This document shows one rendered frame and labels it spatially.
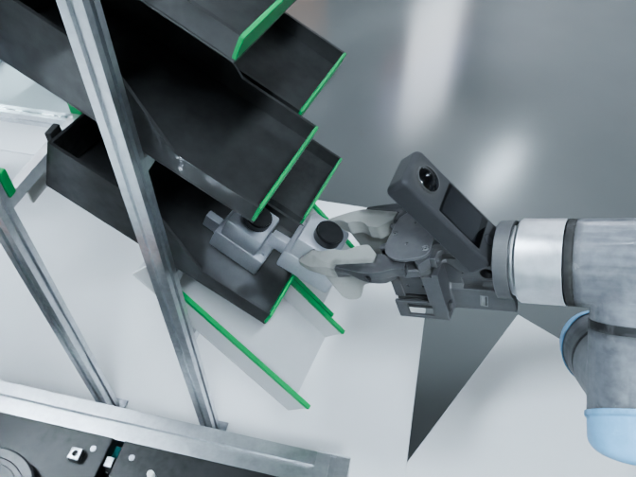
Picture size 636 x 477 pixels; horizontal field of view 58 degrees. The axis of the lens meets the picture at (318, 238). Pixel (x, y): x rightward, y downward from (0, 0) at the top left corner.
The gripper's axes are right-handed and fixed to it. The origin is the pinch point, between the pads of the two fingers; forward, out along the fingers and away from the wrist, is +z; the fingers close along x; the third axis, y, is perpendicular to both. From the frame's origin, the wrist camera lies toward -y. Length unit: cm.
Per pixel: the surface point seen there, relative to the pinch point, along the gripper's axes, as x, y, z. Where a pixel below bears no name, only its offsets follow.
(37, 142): 38, 5, 99
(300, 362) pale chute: 0.4, 24.1, 12.5
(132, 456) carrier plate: -19.5, 21.7, 28.0
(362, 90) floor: 219, 91, 110
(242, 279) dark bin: -3.7, 3.2, 9.5
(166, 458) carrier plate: -17.9, 23.3, 24.1
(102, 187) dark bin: -7.1, -12.7, 17.0
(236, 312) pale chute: -0.9, 12.9, 17.4
